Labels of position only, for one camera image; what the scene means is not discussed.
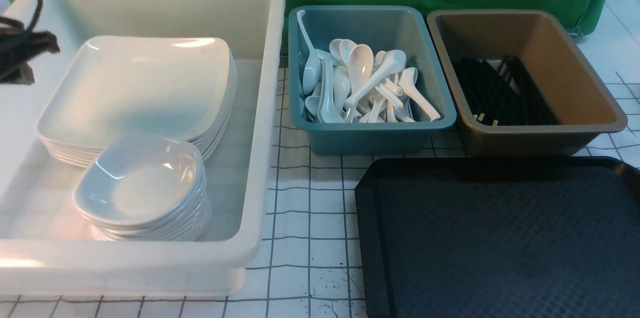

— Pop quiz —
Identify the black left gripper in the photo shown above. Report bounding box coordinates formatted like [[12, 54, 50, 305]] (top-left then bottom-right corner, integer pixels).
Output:
[[0, 17, 60, 84]]

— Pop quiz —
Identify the large white square plate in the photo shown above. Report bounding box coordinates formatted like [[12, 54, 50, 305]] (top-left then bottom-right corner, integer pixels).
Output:
[[36, 35, 238, 149]]

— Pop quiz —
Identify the stack of white plates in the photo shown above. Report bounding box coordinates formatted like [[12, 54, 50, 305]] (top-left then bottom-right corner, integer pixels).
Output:
[[36, 49, 238, 166]]

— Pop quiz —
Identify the large white plastic tub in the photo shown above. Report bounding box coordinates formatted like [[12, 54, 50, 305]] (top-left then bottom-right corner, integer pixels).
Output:
[[1, 0, 285, 300]]

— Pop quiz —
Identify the stack of white bowls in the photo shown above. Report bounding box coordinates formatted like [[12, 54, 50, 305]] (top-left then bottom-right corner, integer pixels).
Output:
[[71, 135, 213, 242]]

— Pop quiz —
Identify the pile of white spoons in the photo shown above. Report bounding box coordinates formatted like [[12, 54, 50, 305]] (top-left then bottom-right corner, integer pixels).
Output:
[[295, 9, 442, 124]]

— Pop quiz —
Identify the white grid tablecloth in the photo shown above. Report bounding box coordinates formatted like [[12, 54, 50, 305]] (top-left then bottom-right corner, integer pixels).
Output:
[[1, 5, 639, 318]]

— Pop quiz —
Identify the teal plastic bin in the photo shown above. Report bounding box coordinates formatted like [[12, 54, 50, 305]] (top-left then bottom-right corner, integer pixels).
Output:
[[288, 5, 457, 156]]

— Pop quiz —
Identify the pile of black chopsticks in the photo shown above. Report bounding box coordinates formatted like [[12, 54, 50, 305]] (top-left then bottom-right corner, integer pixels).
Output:
[[452, 55, 560, 126]]

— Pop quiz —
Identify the black serving tray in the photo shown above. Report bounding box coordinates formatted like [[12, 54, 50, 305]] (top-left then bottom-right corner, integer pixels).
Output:
[[354, 156, 640, 318]]

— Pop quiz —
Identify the brown plastic bin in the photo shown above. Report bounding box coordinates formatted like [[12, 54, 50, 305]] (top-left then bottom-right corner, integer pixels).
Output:
[[426, 9, 627, 157]]

